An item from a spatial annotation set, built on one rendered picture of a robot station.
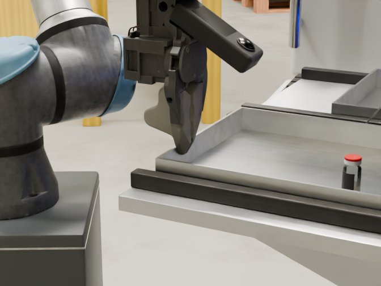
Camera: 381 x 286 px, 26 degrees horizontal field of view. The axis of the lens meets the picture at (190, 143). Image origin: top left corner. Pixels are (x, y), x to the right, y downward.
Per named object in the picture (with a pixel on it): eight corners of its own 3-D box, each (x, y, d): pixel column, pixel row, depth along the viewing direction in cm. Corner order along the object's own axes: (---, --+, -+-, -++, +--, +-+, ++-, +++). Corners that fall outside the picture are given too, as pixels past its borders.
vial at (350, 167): (362, 191, 99) (364, 157, 98) (356, 197, 97) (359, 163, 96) (344, 188, 100) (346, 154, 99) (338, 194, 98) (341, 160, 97)
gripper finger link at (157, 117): (151, 148, 108) (149, 79, 105) (191, 155, 105) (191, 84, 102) (139, 155, 105) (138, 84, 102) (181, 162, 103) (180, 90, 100)
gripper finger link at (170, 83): (180, 116, 105) (179, 49, 102) (192, 118, 104) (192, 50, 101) (162, 126, 101) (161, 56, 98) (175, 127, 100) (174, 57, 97)
